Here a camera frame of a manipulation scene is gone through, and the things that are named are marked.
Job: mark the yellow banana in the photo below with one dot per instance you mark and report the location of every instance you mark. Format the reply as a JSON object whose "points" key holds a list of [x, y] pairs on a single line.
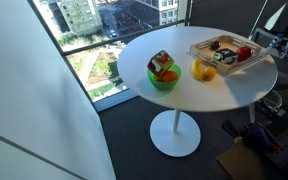
{"points": [[196, 70]]}

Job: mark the red apple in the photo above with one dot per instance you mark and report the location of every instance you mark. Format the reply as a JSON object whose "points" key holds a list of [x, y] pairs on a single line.
{"points": [[244, 54]]}

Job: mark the white round pedestal table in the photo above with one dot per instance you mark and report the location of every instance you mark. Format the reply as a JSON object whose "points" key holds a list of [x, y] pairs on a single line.
{"points": [[174, 133]]}

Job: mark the orange fruit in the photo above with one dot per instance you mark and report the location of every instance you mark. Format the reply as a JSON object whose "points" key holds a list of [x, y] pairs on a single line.
{"points": [[169, 76]]}

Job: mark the yellow lemon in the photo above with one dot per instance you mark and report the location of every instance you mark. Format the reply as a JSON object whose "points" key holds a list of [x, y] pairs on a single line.
{"points": [[209, 73]]}

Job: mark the navy block with letter A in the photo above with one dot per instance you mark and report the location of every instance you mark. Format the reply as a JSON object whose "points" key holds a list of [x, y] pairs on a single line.
{"points": [[225, 56]]}

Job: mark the green plastic bowl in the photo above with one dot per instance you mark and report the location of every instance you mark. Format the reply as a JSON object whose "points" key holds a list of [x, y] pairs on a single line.
{"points": [[164, 85]]}

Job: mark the brown cardboard sheet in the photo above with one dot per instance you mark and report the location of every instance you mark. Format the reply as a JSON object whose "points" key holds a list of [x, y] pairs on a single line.
{"points": [[240, 163]]}

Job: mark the light wooden tray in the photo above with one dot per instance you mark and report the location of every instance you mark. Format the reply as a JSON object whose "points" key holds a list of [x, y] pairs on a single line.
{"points": [[230, 69]]}

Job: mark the red and green picture block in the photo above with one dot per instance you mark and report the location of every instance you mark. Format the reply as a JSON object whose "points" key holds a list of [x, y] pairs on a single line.
{"points": [[160, 62]]}

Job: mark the dark red plum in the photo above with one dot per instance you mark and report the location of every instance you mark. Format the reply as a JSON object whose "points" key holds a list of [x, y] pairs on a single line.
{"points": [[215, 45]]}

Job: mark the black window frame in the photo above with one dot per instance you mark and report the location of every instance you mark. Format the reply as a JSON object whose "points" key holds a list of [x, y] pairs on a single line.
{"points": [[117, 38]]}

